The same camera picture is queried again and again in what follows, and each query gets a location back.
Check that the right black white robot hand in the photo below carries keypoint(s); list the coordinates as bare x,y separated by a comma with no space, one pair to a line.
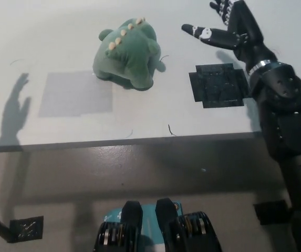
247,39

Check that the green plush dinosaur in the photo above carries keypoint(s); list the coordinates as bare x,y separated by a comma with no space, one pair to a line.
126,60

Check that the black cross-shaped tape patch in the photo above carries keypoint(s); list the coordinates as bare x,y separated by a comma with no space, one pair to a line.
218,88

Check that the grey square tape patch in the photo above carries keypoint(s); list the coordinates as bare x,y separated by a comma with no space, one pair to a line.
71,97

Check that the black floor tape patch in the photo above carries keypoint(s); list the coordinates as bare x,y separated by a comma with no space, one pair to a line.
269,212
26,228

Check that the black teal robot torso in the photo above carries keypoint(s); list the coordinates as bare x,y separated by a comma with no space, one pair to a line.
160,231

